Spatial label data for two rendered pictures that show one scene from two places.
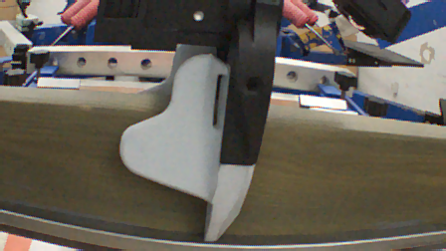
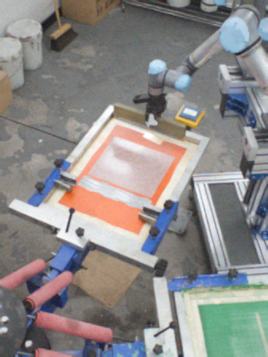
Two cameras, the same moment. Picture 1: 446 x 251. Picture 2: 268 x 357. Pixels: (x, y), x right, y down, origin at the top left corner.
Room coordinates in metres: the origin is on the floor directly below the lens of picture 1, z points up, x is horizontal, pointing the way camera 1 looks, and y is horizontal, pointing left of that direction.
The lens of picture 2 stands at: (1.81, 0.85, 2.66)
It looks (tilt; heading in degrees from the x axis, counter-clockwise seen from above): 49 degrees down; 211
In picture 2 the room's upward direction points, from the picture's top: 3 degrees clockwise
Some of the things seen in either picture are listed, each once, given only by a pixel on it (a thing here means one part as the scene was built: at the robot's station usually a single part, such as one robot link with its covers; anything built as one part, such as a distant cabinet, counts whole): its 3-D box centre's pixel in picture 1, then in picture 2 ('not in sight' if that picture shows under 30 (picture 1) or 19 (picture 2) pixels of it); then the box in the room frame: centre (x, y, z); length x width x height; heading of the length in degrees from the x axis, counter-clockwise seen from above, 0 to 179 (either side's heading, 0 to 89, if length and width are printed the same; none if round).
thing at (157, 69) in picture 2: not in sight; (157, 73); (0.24, 0.02, 1.39); 0.09 x 0.08 x 0.11; 94
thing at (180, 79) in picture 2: not in sight; (179, 79); (0.22, 0.11, 1.39); 0.11 x 0.11 x 0.08; 4
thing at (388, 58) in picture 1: (322, 55); not in sight; (1.95, -0.36, 0.91); 1.34 x 0.40 x 0.08; 128
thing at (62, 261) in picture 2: not in sight; (67, 255); (1.05, 0.10, 1.02); 0.17 x 0.06 x 0.05; 8
